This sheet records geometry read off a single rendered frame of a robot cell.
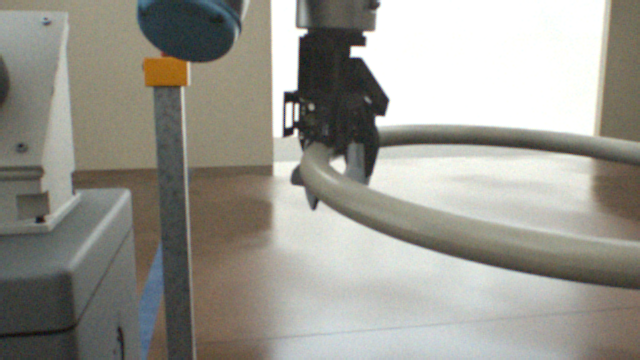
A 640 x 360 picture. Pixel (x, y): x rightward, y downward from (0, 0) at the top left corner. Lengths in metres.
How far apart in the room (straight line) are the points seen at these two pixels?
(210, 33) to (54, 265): 0.26
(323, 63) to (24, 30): 0.40
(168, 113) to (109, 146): 5.13
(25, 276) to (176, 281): 1.21
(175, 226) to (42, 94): 1.02
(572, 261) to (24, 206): 0.56
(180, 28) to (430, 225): 0.28
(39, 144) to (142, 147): 6.03
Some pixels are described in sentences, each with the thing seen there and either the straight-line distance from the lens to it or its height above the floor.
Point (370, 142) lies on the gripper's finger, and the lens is 0.64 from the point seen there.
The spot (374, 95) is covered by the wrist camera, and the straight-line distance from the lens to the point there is 0.68.
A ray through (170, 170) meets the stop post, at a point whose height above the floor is 0.76.
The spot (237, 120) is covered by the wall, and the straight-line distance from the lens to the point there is 6.63.
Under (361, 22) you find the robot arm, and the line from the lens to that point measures 0.60.
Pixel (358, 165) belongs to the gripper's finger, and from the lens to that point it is 0.64.
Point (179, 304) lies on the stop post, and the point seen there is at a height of 0.34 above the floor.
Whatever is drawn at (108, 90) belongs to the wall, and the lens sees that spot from 6.71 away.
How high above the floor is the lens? 1.02
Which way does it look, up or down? 10 degrees down
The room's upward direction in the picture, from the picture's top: straight up
